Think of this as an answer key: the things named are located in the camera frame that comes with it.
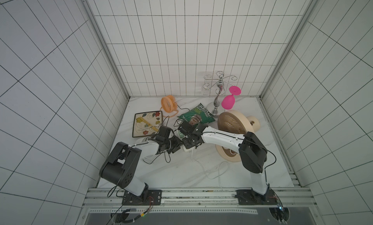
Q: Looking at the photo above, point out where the black white-fan cable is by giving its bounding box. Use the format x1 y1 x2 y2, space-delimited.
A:
145 115 179 164

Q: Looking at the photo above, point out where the green chip bag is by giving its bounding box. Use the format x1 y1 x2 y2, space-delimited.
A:
178 103 215 126

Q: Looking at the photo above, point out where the white power strip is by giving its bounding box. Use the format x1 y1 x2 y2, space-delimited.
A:
176 130 193 152

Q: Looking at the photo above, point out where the pink plastic wine glass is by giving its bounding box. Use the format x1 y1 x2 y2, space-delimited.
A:
221 86 241 110

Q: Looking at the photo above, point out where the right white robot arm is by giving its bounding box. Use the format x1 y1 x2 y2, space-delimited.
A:
178 122 269 195

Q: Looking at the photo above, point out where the small orange desk fan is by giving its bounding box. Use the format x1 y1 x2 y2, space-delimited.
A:
160 95 179 118

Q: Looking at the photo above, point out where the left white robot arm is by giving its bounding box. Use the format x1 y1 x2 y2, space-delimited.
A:
99 126 183 205

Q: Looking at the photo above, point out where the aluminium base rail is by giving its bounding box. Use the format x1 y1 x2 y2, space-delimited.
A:
83 187 317 214

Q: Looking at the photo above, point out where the large beige desk fan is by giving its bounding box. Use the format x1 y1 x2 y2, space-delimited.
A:
215 110 261 162

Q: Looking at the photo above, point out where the silver glass holder stand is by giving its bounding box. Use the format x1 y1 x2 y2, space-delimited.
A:
207 71 238 118

